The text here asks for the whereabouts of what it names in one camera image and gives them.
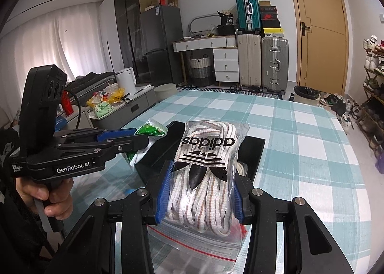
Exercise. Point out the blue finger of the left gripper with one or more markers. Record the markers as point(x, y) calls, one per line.
point(114, 134)
point(127, 144)

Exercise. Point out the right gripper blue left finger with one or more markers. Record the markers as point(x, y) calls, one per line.
point(163, 187)

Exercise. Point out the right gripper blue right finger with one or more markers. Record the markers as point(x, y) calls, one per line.
point(240, 196)

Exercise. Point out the shoelaces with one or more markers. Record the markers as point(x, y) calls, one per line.
point(200, 216)

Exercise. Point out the person's left hand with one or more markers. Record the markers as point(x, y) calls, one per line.
point(61, 202)

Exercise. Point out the grey side cabinet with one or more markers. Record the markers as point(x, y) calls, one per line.
point(127, 110)

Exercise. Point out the white appliance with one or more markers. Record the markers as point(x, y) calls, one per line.
point(126, 79)

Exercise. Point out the black open box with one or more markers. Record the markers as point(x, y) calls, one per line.
point(206, 156)

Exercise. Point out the round white stool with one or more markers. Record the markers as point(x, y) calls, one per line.
point(165, 91)

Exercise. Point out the checkered teal tablecloth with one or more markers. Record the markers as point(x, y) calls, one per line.
point(306, 154)

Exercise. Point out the white curtain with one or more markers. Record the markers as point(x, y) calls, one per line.
point(69, 38)

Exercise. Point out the woven laundry basket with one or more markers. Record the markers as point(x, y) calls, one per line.
point(201, 71)

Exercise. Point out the dark grey refrigerator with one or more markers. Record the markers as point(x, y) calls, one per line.
point(162, 26)

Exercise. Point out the white drawer desk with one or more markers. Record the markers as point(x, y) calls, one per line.
point(222, 51)

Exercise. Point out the silver suitcase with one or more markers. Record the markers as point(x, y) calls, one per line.
point(275, 63)

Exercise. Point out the black tote bag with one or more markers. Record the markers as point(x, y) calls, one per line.
point(226, 27)

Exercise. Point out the wooden shoe rack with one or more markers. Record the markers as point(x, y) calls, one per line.
point(371, 124)

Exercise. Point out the beige suitcase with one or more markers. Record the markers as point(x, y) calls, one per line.
point(249, 59)

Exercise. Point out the stack of shoe boxes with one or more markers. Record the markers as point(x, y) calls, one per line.
point(270, 20)

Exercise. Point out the teal suitcase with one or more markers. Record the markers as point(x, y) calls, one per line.
point(249, 18)

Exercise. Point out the wooden door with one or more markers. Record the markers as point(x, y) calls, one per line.
point(322, 44)

